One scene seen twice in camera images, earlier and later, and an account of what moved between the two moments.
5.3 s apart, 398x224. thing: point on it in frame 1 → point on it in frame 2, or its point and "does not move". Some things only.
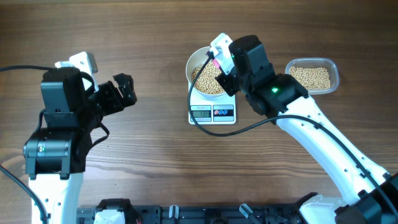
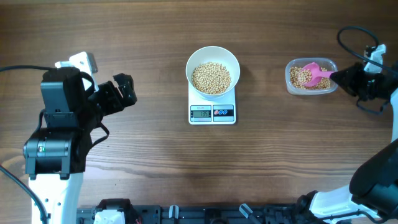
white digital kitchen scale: x=221 y=111 does not move
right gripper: x=223 y=79 → x=351 y=81
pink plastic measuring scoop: x=216 y=63 → x=316 y=74
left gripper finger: x=125 y=86 does not move
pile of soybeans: x=312 y=78 does not move
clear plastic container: x=318 y=76 does not move
